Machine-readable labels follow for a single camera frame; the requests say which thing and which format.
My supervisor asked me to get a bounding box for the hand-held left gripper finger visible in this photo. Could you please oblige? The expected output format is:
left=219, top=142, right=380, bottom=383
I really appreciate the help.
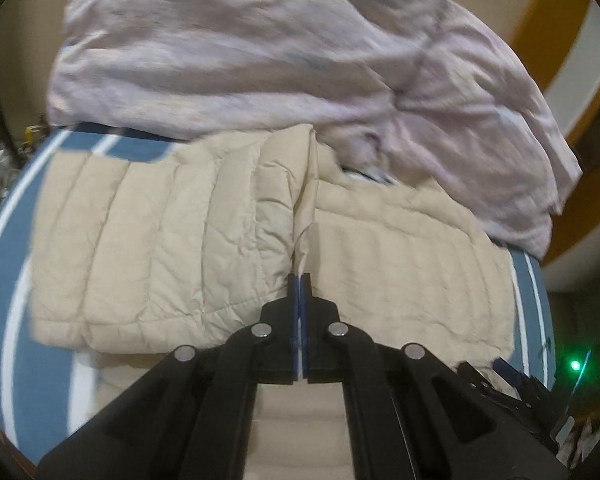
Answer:
left=299, top=273, right=572, bottom=480
left=37, top=273, right=299, bottom=480

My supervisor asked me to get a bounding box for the beige puffer jacket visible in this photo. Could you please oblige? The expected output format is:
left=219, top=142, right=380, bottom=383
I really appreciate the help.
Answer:
left=29, top=123, right=517, bottom=480

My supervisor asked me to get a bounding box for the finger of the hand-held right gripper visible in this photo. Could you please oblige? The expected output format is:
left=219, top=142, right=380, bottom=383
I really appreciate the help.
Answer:
left=457, top=356, right=551, bottom=413

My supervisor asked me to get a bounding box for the pink crinkled duvet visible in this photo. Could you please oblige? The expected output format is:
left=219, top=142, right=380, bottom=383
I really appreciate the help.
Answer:
left=46, top=0, right=583, bottom=256

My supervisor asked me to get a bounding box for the blue white striped bed sheet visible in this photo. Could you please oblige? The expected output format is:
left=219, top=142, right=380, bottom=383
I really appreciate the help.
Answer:
left=0, top=121, right=553, bottom=456

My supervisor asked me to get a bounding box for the orange wooden door frame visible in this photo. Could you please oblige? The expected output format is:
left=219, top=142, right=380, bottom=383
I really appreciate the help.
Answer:
left=510, top=0, right=600, bottom=263

